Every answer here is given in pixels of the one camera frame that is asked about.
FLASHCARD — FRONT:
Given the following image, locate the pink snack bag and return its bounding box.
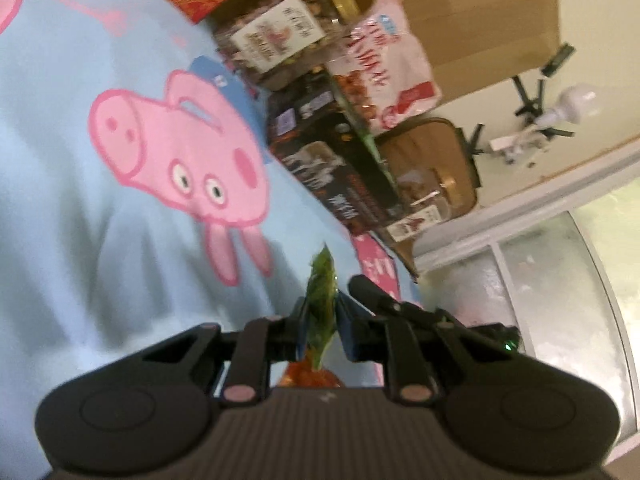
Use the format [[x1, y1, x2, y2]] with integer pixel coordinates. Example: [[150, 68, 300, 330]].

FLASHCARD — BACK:
[[325, 0, 443, 133]]

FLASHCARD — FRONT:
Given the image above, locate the cashew jar with gold lid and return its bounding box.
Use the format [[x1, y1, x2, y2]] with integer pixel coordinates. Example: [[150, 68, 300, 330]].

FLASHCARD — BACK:
[[215, 0, 361, 91]]

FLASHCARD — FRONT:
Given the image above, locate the pecan jar with gold lid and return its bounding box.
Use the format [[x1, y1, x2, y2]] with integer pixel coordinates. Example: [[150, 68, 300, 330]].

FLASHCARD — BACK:
[[385, 170, 456, 256]]

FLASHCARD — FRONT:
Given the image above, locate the brown cushion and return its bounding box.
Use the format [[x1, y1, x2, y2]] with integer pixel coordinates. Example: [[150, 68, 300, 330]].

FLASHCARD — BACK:
[[372, 117, 483, 281]]

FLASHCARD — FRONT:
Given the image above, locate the frosted glass window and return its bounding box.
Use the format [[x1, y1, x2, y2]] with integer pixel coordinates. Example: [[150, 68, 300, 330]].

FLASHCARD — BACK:
[[415, 150, 640, 461]]

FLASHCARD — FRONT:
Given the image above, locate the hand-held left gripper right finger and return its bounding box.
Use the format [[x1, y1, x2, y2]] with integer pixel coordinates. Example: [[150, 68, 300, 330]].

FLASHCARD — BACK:
[[335, 300, 521, 406]]

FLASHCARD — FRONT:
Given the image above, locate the black cardboard box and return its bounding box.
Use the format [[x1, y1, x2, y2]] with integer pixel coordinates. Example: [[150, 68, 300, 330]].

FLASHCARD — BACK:
[[265, 75, 403, 236]]

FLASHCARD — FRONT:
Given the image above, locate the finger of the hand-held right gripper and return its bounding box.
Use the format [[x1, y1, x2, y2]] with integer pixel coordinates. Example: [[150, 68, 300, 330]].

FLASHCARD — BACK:
[[347, 274, 451, 328]]

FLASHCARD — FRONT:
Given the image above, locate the printed blue blanket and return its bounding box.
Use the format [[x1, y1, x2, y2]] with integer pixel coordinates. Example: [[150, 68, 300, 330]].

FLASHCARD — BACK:
[[0, 0, 426, 480]]

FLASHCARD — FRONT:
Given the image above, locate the dark green foil snack packet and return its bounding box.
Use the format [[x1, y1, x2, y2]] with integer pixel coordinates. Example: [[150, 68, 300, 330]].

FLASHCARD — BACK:
[[304, 242, 341, 368]]

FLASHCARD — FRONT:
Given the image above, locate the wooden headboard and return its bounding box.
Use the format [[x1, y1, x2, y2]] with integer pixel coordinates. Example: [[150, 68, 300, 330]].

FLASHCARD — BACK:
[[210, 0, 563, 106]]

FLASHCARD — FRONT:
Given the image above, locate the red snack packet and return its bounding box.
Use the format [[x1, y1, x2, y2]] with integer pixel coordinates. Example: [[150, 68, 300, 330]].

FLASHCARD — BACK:
[[277, 362, 346, 388]]

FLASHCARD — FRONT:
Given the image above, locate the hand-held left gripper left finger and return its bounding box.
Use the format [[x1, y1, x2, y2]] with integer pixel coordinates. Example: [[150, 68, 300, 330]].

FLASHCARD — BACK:
[[127, 300, 313, 406]]

